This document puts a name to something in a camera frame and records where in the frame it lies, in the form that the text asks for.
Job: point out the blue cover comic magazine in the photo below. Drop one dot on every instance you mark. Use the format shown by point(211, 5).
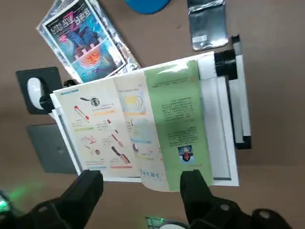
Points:
point(83, 40)

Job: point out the silver border magazine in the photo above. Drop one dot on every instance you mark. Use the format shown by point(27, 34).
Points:
point(112, 26)

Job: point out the black flip phone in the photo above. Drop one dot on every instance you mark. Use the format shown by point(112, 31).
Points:
point(207, 26)

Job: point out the grey closed laptop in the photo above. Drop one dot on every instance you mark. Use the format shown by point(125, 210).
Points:
point(52, 150)

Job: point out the black mouse pad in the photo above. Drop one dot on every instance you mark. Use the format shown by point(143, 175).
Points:
point(50, 76)

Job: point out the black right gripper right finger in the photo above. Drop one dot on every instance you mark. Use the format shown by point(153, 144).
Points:
point(197, 198)

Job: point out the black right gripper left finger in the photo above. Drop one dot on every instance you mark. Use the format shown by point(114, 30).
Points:
point(78, 198)

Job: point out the white computer mouse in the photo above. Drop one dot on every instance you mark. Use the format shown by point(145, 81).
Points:
point(34, 93)

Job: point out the green cover cookbook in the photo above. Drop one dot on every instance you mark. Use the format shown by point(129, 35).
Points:
point(176, 119)

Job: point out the blue desk lamp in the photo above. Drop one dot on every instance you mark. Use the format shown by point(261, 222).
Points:
point(147, 6)

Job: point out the white folding reading stand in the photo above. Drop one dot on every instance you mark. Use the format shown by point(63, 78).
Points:
point(228, 124)

